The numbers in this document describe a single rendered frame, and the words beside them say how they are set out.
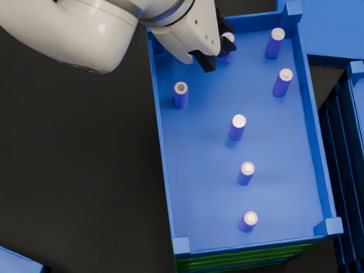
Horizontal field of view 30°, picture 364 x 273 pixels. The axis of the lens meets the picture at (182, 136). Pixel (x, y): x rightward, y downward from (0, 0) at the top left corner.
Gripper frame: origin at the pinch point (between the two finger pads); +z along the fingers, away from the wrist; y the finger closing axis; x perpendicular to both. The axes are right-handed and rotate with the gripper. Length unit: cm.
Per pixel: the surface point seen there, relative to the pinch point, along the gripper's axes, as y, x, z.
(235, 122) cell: 11.0, 0.2, 1.4
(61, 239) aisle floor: 17, -47, 31
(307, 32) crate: -19, 1, 53
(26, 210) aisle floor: 10, -52, 29
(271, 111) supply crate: 8.3, 2.5, 9.7
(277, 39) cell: 0.7, 6.3, 4.3
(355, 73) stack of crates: 1.5, 12.4, 23.8
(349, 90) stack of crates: 3.2, 10.7, 26.0
